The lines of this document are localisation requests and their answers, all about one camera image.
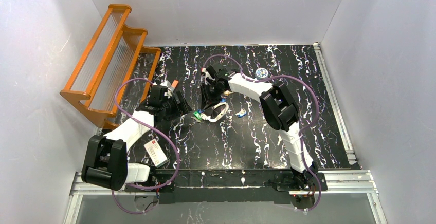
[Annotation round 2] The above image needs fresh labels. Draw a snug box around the green tagged key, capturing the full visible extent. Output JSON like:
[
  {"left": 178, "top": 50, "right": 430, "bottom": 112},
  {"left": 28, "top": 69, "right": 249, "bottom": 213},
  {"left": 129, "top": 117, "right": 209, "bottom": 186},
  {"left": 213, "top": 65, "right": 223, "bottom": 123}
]
[{"left": 191, "top": 111, "right": 204, "bottom": 123}]

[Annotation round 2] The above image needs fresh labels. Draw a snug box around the white metal keyring plate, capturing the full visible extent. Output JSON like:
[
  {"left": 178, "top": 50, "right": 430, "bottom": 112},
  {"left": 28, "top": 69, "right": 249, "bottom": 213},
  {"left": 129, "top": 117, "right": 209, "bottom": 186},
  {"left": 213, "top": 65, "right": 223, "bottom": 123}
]
[{"left": 200, "top": 102, "right": 229, "bottom": 123}]

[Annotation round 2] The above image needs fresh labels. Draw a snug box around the blue tagged key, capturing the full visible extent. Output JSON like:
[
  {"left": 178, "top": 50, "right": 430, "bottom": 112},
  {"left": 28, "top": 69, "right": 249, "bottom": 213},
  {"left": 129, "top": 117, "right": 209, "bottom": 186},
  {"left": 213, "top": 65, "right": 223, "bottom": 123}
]
[{"left": 235, "top": 109, "right": 247, "bottom": 118}]

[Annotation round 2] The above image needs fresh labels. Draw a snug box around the yellow tagged key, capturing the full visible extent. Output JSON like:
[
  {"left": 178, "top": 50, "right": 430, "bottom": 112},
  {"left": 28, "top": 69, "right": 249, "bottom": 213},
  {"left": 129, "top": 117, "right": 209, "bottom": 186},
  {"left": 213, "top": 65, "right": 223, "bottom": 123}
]
[{"left": 222, "top": 90, "right": 233, "bottom": 97}]

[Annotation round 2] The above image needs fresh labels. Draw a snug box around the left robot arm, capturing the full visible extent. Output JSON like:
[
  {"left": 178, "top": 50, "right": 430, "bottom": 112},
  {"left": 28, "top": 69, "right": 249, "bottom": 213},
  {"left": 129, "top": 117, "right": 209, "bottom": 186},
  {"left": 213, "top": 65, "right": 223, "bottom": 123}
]
[{"left": 81, "top": 85, "right": 192, "bottom": 190}]

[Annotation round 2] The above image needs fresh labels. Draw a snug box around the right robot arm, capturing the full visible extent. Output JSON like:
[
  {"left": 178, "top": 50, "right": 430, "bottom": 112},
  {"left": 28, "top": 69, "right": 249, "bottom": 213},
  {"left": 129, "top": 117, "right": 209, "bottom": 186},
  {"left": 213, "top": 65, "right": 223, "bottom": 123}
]
[{"left": 200, "top": 63, "right": 317, "bottom": 185}]

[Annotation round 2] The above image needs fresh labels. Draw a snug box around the orange capped white highlighter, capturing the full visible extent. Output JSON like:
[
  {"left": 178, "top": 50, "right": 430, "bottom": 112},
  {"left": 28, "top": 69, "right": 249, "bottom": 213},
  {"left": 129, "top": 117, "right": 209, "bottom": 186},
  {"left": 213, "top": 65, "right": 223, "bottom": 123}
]
[{"left": 170, "top": 80, "right": 178, "bottom": 92}]

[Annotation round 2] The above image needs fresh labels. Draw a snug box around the white label box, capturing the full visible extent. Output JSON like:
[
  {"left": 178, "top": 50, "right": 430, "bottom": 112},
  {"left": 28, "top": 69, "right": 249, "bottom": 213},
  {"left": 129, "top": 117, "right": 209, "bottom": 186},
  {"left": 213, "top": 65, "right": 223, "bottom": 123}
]
[{"left": 144, "top": 139, "right": 169, "bottom": 168}]

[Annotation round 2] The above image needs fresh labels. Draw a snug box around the blue round tin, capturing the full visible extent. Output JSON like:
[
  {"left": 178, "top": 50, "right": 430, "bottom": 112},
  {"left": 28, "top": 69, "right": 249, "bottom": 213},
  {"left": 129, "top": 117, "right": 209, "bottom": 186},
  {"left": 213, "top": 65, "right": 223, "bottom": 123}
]
[{"left": 255, "top": 67, "right": 269, "bottom": 80}]

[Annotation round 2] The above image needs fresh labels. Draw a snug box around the orange wooden tiered rack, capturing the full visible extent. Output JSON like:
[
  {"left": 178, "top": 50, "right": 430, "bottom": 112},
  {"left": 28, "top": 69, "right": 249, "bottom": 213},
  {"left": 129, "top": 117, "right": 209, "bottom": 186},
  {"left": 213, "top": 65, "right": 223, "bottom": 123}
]
[{"left": 60, "top": 4, "right": 161, "bottom": 129}]

